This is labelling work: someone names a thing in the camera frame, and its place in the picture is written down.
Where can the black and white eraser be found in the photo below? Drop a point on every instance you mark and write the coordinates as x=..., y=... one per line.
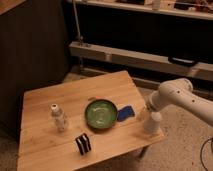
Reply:
x=83, y=143

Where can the green bowl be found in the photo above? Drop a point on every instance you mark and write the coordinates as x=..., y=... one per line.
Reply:
x=101, y=114

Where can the small clear plastic bottle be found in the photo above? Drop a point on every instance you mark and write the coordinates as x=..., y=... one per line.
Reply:
x=59, y=117

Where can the white ceramic cup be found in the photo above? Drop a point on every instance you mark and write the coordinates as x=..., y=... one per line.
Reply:
x=152, y=124

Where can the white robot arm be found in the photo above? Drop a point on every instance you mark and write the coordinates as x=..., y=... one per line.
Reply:
x=179, y=92

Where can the black case handle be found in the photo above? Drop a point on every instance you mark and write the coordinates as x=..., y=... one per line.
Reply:
x=182, y=62

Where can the wooden low table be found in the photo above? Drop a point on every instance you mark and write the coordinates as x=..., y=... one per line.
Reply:
x=44, y=148

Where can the wooden shelf board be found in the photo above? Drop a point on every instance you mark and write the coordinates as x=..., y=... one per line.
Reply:
x=141, y=8

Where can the metal stand pole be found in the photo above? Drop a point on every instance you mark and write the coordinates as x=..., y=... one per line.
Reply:
x=79, y=37

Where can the long grey case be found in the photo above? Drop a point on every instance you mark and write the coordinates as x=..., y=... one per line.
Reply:
x=140, y=60

